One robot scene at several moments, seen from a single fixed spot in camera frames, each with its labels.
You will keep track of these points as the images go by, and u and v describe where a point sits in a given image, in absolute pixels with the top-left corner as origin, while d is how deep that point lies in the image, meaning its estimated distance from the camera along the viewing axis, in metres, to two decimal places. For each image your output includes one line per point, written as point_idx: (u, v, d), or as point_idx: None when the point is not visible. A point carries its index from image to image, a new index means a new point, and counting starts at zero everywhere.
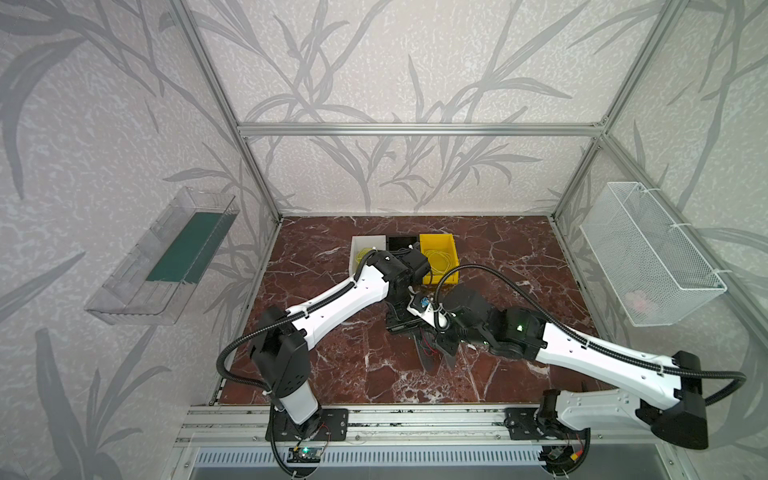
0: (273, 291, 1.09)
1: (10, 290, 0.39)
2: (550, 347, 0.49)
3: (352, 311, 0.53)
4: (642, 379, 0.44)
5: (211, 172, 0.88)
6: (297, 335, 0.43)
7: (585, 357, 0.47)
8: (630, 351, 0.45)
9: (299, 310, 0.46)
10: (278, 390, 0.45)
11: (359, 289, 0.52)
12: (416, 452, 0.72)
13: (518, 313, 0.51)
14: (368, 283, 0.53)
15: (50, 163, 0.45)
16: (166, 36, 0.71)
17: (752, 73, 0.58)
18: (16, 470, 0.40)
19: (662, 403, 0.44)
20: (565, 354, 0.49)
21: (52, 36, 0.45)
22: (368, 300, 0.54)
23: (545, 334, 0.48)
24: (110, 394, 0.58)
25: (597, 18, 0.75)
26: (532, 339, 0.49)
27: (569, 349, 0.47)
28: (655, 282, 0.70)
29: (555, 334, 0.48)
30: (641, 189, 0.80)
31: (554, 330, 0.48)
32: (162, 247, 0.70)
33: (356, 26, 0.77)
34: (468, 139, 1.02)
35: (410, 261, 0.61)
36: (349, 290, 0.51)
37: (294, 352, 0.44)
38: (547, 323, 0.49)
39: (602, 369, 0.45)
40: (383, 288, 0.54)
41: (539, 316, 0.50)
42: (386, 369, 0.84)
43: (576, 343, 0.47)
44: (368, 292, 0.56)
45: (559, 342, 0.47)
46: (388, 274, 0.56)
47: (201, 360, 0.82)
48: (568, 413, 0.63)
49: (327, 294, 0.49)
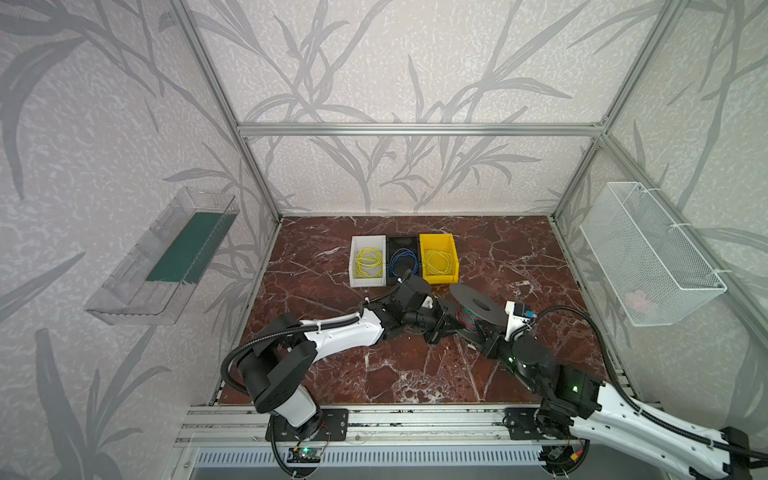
0: (273, 292, 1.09)
1: (10, 290, 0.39)
2: (605, 405, 0.54)
3: (350, 343, 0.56)
4: (692, 450, 0.49)
5: (211, 172, 0.88)
6: (307, 344, 0.45)
7: (636, 421, 0.53)
8: (681, 423, 0.50)
9: (312, 325, 0.49)
10: (261, 404, 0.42)
11: (359, 326, 0.57)
12: (417, 452, 0.72)
13: (574, 373, 0.58)
14: (367, 323, 0.59)
15: (50, 163, 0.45)
16: (166, 36, 0.71)
17: (752, 73, 0.58)
18: (16, 471, 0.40)
19: (709, 471, 0.48)
20: (618, 417, 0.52)
21: (52, 36, 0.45)
22: (364, 337, 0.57)
23: (599, 397, 0.54)
24: (110, 394, 0.58)
25: (597, 18, 0.75)
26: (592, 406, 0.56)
27: (623, 413, 0.53)
28: (655, 281, 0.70)
29: (610, 397, 0.54)
30: (641, 189, 0.80)
31: (607, 393, 0.54)
32: (162, 247, 0.70)
33: (356, 26, 0.77)
34: (467, 139, 1.02)
35: (400, 298, 0.67)
36: (354, 324, 0.56)
37: (301, 362, 0.46)
38: (601, 386, 0.55)
39: (649, 432, 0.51)
40: (379, 331, 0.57)
41: (593, 379, 0.56)
42: (386, 369, 0.84)
43: (628, 407, 0.53)
44: (367, 330, 0.61)
45: (612, 403, 0.53)
46: (383, 323, 0.63)
47: (201, 360, 0.82)
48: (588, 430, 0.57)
49: (337, 320, 0.53)
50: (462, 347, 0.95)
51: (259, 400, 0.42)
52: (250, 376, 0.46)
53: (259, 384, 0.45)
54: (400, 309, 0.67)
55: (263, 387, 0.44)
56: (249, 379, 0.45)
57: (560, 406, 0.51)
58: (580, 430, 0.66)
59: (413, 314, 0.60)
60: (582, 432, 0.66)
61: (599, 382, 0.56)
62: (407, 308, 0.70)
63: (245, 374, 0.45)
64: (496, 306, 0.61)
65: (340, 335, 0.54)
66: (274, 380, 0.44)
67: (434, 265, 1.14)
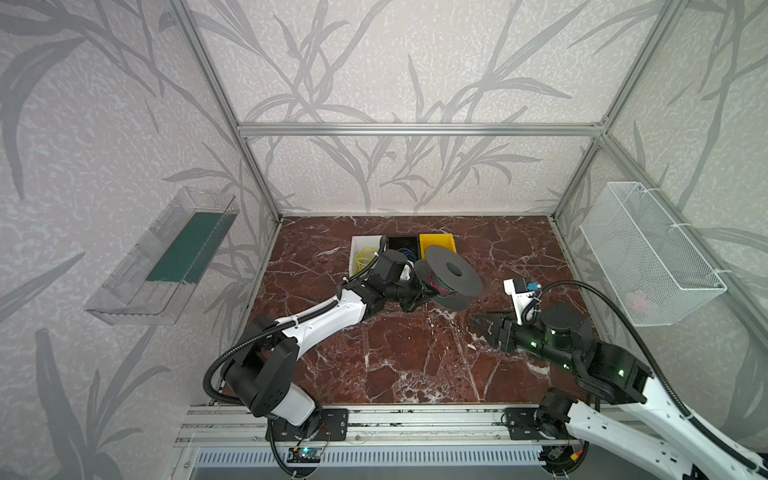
0: (273, 291, 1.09)
1: (10, 290, 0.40)
2: (648, 398, 0.45)
3: (334, 326, 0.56)
4: (730, 469, 0.42)
5: (211, 172, 0.88)
6: (286, 341, 0.44)
7: (678, 424, 0.45)
8: (726, 437, 0.44)
9: (290, 320, 0.48)
10: (258, 407, 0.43)
11: (340, 308, 0.56)
12: (416, 452, 0.72)
13: (617, 354, 0.48)
14: (348, 303, 0.57)
15: (50, 163, 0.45)
16: (166, 35, 0.71)
17: (752, 73, 0.58)
18: (16, 471, 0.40)
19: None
20: (662, 417, 0.46)
21: (52, 36, 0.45)
22: (348, 319, 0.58)
23: (645, 389, 0.46)
24: (110, 394, 0.58)
25: (597, 18, 0.75)
26: (635, 393, 0.46)
27: (667, 412, 0.45)
28: (654, 282, 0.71)
29: (656, 392, 0.46)
30: (641, 189, 0.80)
31: (654, 386, 0.46)
32: (161, 247, 0.69)
33: (356, 26, 0.77)
34: (467, 139, 1.02)
35: (379, 272, 0.67)
36: (333, 308, 0.54)
37: (286, 358, 0.44)
38: (649, 377, 0.47)
39: (687, 437, 0.45)
40: (362, 307, 0.62)
41: (642, 366, 0.48)
42: (386, 369, 0.84)
43: (675, 409, 0.45)
44: (349, 310, 0.59)
45: (658, 398, 0.45)
46: (365, 299, 0.61)
47: (201, 360, 0.82)
48: (587, 428, 0.62)
49: (314, 309, 0.52)
50: (462, 347, 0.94)
51: (254, 403, 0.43)
52: (239, 384, 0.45)
53: (251, 389, 0.44)
54: (380, 284, 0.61)
55: (256, 390, 0.44)
56: (240, 388, 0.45)
57: (592, 385, 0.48)
58: (577, 430, 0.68)
59: (393, 289, 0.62)
60: (581, 433, 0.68)
61: (648, 371, 0.47)
62: (387, 280, 0.70)
63: (234, 384, 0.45)
64: (467, 272, 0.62)
65: (321, 322, 0.52)
66: (266, 379, 0.44)
67: None
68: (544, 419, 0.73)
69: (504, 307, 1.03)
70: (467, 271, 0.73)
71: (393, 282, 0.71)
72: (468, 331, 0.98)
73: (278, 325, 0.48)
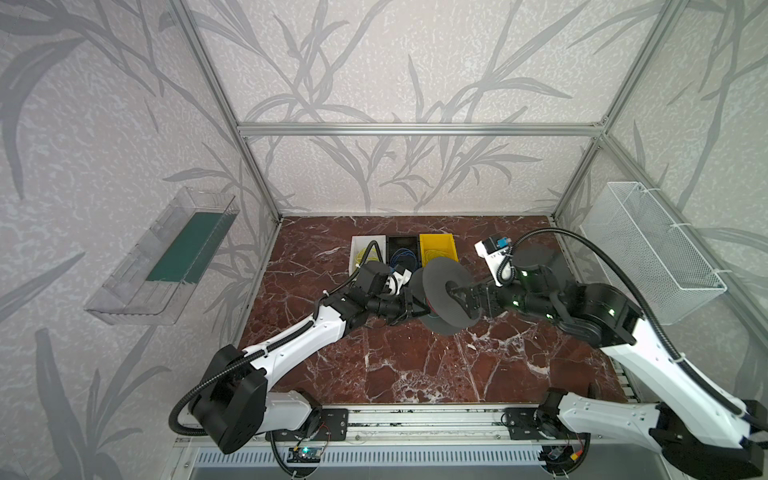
0: (273, 291, 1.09)
1: (9, 290, 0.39)
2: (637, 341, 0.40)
3: (309, 347, 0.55)
4: (716, 415, 0.39)
5: (211, 172, 0.88)
6: (255, 374, 0.42)
7: (667, 370, 0.40)
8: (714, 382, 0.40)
9: (259, 349, 0.45)
10: (226, 443, 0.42)
11: (316, 329, 0.53)
12: (416, 452, 0.72)
13: (604, 292, 0.42)
14: (326, 322, 0.54)
15: (50, 163, 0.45)
16: (166, 35, 0.71)
17: (752, 73, 0.58)
18: (16, 471, 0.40)
19: (717, 438, 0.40)
20: (649, 361, 0.41)
21: (52, 36, 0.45)
22: (327, 338, 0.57)
23: (634, 331, 0.40)
24: (110, 394, 0.58)
25: (597, 18, 0.75)
26: (622, 335, 0.40)
27: (655, 357, 0.40)
28: (655, 282, 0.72)
29: (645, 336, 0.40)
30: (641, 189, 0.80)
31: (645, 328, 0.41)
32: (162, 247, 0.70)
33: (356, 26, 0.77)
34: (467, 139, 1.02)
35: (360, 284, 0.64)
36: (308, 330, 0.51)
37: (255, 392, 0.42)
38: (639, 318, 0.41)
39: (675, 383, 0.41)
40: (341, 326, 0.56)
41: (633, 306, 0.42)
42: (386, 369, 0.84)
43: (664, 353, 0.40)
44: (326, 331, 0.56)
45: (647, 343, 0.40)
46: (344, 315, 0.58)
47: (201, 360, 0.82)
48: (573, 413, 0.62)
49: (286, 333, 0.49)
50: (462, 347, 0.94)
51: (223, 440, 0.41)
52: (207, 419, 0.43)
53: (219, 424, 0.42)
54: (362, 297, 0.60)
55: (224, 426, 0.42)
56: (207, 423, 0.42)
57: (577, 327, 0.43)
58: (570, 419, 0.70)
59: (375, 303, 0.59)
60: (572, 420, 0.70)
61: (638, 311, 0.42)
62: (369, 292, 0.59)
63: (202, 419, 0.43)
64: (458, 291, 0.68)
65: (295, 346, 0.49)
66: (235, 415, 0.41)
67: None
68: (544, 418, 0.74)
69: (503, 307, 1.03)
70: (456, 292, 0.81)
71: (376, 295, 0.68)
72: (467, 331, 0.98)
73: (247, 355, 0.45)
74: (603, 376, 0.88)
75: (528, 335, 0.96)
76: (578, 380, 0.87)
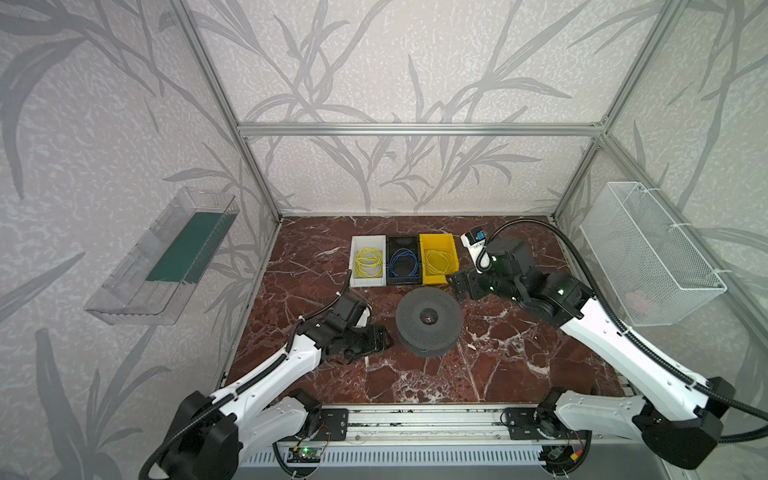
0: (273, 291, 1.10)
1: (10, 290, 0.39)
2: (588, 314, 0.45)
3: (281, 386, 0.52)
4: (666, 384, 0.41)
5: (211, 172, 0.88)
6: (224, 421, 0.40)
7: (615, 341, 0.44)
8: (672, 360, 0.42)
9: (227, 394, 0.44)
10: None
11: (291, 360, 0.52)
12: (417, 452, 0.72)
13: (562, 279, 0.48)
14: (300, 353, 0.53)
15: (50, 163, 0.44)
16: (166, 36, 0.71)
17: (752, 73, 0.58)
18: (16, 471, 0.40)
19: (676, 413, 0.41)
20: (598, 333, 0.46)
21: (51, 36, 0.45)
22: (301, 369, 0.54)
23: (584, 306, 0.46)
24: (111, 394, 0.58)
25: (597, 18, 0.75)
26: (570, 310, 0.47)
27: (604, 330, 0.45)
28: (655, 282, 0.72)
29: (596, 313, 0.45)
30: (641, 189, 0.80)
31: (595, 305, 0.46)
32: (161, 247, 0.69)
33: (356, 26, 0.77)
34: (468, 139, 1.02)
35: (338, 312, 0.65)
36: (280, 364, 0.50)
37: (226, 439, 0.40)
38: (590, 298, 0.47)
39: (626, 354, 0.44)
40: (316, 354, 0.57)
41: (583, 289, 0.47)
42: (386, 369, 0.84)
43: (612, 327, 0.44)
44: (301, 361, 0.54)
45: (596, 318, 0.45)
46: (320, 343, 0.57)
47: (201, 360, 0.82)
48: (568, 407, 0.63)
49: (255, 371, 0.48)
50: (462, 346, 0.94)
51: None
52: (176, 472, 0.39)
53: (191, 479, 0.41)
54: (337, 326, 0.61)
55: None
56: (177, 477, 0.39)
57: (536, 304, 0.50)
58: (570, 419, 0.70)
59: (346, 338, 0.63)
60: (571, 419, 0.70)
61: (590, 292, 0.47)
62: (347, 322, 0.68)
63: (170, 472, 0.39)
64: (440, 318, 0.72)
65: (266, 386, 0.47)
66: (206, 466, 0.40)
67: (434, 265, 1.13)
68: (544, 416, 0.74)
69: (503, 307, 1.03)
70: (444, 316, 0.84)
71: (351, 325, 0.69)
72: (467, 331, 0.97)
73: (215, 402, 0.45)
74: (603, 376, 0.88)
75: (528, 335, 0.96)
76: (578, 380, 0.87)
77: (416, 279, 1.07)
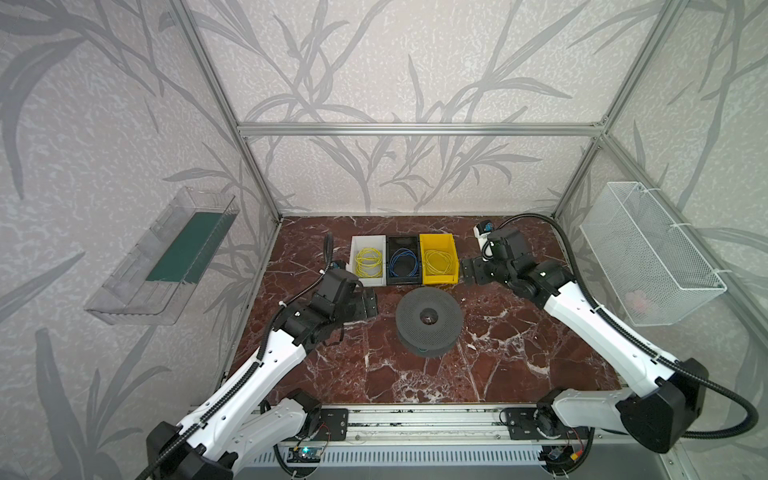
0: (273, 291, 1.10)
1: (10, 290, 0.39)
2: (564, 293, 0.50)
3: (263, 394, 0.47)
4: (632, 356, 0.44)
5: (211, 172, 0.88)
6: (193, 456, 0.37)
7: (588, 317, 0.48)
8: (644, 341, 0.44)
9: (192, 425, 0.40)
10: None
11: (266, 367, 0.46)
12: (417, 452, 0.72)
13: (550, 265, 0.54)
14: (276, 356, 0.47)
15: (50, 163, 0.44)
16: (166, 36, 0.71)
17: (752, 73, 0.58)
18: (16, 471, 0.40)
19: (642, 387, 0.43)
20: (573, 310, 0.50)
21: (52, 36, 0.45)
22: (282, 371, 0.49)
23: (563, 287, 0.51)
24: (111, 394, 0.58)
25: (597, 18, 0.75)
26: (550, 285, 0.52)
27: (578, 307, 0.49)
28: (655, 282, 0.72)
29: (574, 292, 0.50)
30: (641, 189, 0.80)
31: (574, 288, 0.51)
32: (162, 247, 0.70)
33: (356, 26, 0.77)
34: (467, 139, 1.02)
35: (325, 293, 0.57)
36: (253, 373, 0.45)
37: (203, 468, 0.38)
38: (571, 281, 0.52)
39: (597, 329, 0.48)
40: (295, 350, 0.50)
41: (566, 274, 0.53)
42: (386, 369, 0.84)
43: (586, 304, 0.49)
44: (279, 365, 0.48)
45: (573, 296, 0.50)
46: (303, 332, 0.50)
47: (201, 360, 0.82)
48: (563, 404, 0.64)
49: (226, 387, 0.43)
50: (462, 346, 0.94)
51: None
52: None
53: None
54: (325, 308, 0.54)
55: None
56: None
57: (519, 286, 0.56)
58: (568, 417, 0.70)
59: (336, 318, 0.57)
60: (570, 417, 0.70)
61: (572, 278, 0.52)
62: (334, 302, 0.57)
63: None
64: (439, 317, 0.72)
65: (239, 402, 0.43)
66: None
67: (434, 265, 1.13)
68: (544, 412, 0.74)
69: (503, 307, 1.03)
70: (443, 313, 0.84)
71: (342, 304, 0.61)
72: (467, 331, 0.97)
73: (181, 433, 0.44)
74: (603, 376, 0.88)
75: (528, 335, 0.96)
76: (578, 380, 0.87)
77: (416, 279, 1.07)
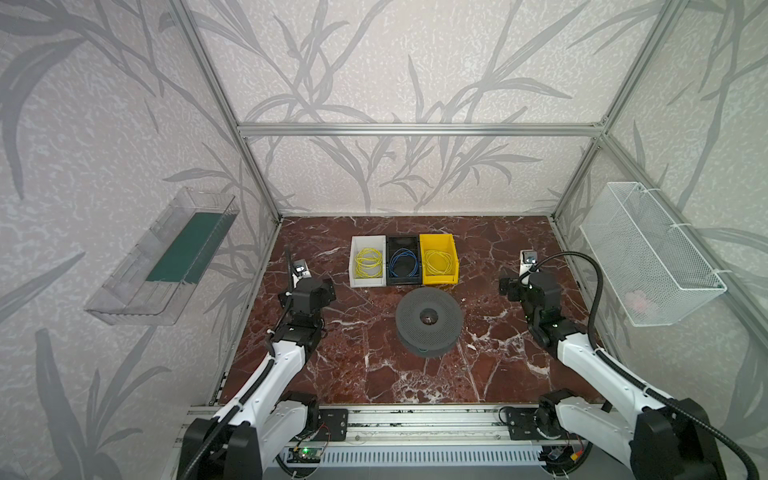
0: (273, 291, 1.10)
1: (10, 290, 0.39)
2: (572, 341, 0.57)
3: (282, 386, 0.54)
4: (624, 389, 0.47)
5: (211, 172, 0.88)
6: (239, 430, 0.41)
7: (588, 358, 0.54)
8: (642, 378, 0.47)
9: (231, 406, 0.44)
10: None
11: (280, 363, 0.52)
12: (417, 452, 0.72)
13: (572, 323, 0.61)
14: (286, 354, 0.54)
15: (50, 163, 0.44)
16: (166, 36, 0.71)
17: (752, 73, 0.58)
18: (16, 471, 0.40)
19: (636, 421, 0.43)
20: (576, 351, 0.57)
21: (52, 36, 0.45)
22: (292, 367, 0.56)
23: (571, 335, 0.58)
24: (111, 394, 0.58)
25: (597, 18, 0.75)
26: (560, 334, 0.60)
27: (582, 349, 0.55)
28: (654, 282, 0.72)
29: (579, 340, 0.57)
30: (641, 189, 0.80)
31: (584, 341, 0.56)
32: (161, 247, 0.69)
33: (356, 26, 0.77)
34: (467, 139, 1.02)
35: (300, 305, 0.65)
36: (271, 368, 0.51)
37: (247, 444, 0.40)
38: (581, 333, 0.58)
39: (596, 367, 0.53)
40: (299, 351, 0.57)
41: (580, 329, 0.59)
42: (386, 369, 0.84)
43: (588, 348, 0.55)
44: (289, 361, 0.55)
45: (576, 341, 0.57)
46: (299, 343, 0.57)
47: (201, 360, 0.82)
48: (568, 413, 0.63)
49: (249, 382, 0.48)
50: (462, 347, 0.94)
51: None
52: None
53: None
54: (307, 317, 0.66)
55: None
56: None
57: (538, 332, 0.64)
58: (568, 422, 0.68)
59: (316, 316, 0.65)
60: (570, 423, 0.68)
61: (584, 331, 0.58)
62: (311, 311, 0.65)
63: None
64: (439, 317, 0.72)
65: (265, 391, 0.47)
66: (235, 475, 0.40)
67: (434, 265, 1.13)
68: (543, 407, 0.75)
69: (503, 307, 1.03)
70: (446, 316, 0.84)
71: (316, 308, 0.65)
72: (467, 331, 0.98)
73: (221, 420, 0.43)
74: None
75: (528, 335, 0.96)
76: (579, 381, 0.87)
77: (416, 279, 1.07)
